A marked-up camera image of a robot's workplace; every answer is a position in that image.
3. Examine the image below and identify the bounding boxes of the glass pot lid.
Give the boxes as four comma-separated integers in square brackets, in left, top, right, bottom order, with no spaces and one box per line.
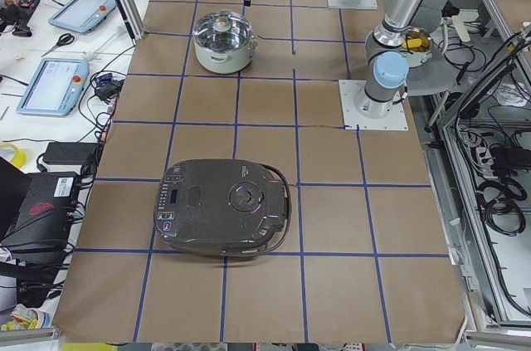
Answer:
[192,10,254,52]

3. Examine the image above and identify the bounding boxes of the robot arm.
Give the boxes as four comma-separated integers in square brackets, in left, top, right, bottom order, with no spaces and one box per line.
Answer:
[353,0,422,119]

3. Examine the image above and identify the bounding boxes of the pale green electric pot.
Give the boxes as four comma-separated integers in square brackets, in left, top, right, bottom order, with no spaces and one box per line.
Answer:
[193,32,257,75]

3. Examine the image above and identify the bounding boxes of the metal pot with food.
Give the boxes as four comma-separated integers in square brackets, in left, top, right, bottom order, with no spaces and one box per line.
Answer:
[399,27,433,68]

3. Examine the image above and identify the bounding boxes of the blue teach pendant far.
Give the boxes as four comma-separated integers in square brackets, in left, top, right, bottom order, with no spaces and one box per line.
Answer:
[48,0,116,33]

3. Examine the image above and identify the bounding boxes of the blue teach pendant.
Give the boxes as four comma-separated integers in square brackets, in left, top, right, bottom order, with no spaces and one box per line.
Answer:
[48,0,116,33]
[16,57,90,117]

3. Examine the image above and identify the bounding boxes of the black scissors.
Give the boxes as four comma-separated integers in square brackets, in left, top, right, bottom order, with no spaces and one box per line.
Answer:
[41,32,76,57]

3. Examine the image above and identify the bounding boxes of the blue teach pendant near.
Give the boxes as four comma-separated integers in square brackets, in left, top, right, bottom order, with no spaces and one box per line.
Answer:
[16,57,90,117]

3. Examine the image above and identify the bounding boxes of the dark rice cooker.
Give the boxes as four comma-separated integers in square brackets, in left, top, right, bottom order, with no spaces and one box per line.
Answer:
[153,158,292,257]

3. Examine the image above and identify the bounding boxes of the black power adapter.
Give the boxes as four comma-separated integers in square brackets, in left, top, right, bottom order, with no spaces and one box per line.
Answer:
[37,142,96,172]

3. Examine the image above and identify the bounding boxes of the yellow tape roll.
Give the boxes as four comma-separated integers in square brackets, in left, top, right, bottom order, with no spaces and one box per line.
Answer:
[0,143,27,168]

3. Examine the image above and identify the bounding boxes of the black computer box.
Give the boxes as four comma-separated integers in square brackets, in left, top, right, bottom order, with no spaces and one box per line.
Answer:
[1,169,81,255]

